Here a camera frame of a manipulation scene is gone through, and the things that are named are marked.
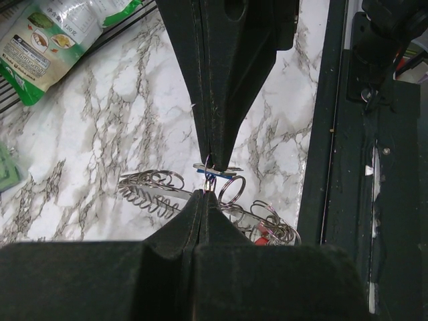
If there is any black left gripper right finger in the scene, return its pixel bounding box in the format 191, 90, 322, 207
197, 192, 257, 320

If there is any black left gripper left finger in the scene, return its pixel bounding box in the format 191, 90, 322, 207
143, 190, 203, 320

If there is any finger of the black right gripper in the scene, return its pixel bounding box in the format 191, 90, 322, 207
156, 0, 209, 161
201, 1, 300, 167

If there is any metal disc with keyrings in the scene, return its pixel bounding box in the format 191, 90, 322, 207
118, 169, 302, 245

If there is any blue tag key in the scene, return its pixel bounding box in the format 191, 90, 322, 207
193, 163, 243, 179

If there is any red key tag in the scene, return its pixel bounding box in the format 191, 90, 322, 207
254, 223, 272, 245

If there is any green white snack pouch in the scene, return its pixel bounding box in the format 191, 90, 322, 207
0, 0, 144, 107

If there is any blue green box stack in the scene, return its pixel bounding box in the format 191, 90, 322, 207
1, 141, 28, 193

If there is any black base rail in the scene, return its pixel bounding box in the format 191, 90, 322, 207
298, 1, 427, 320

